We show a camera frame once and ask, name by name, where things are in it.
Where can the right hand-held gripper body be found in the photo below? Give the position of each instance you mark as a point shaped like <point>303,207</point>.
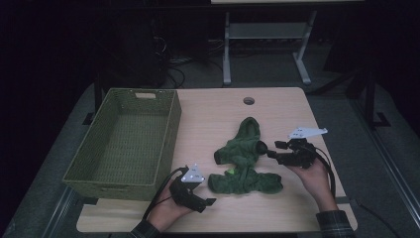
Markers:
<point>297,155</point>

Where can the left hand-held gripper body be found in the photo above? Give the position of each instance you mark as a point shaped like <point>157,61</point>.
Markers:
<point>186,195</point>

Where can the green fleece garment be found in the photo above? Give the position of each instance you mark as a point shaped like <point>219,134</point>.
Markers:
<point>244,148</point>

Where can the green woven basket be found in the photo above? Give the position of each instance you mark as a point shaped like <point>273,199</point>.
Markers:
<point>138,139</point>

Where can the person's left hand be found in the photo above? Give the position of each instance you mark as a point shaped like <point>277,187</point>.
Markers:
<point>166,211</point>

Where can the person's right hand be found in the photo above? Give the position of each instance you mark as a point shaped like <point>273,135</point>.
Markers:
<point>315,181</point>

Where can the grey tape strip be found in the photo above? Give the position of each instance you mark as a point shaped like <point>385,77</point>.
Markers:
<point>344,200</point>

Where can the black stand with foot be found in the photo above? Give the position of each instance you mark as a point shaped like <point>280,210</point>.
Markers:
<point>97,99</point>
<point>369,99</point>

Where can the metal floor rail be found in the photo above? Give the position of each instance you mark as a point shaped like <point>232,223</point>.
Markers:
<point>388,165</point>
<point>59,214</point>

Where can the white metal frame table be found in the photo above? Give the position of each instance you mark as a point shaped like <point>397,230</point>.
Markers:
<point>267,30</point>

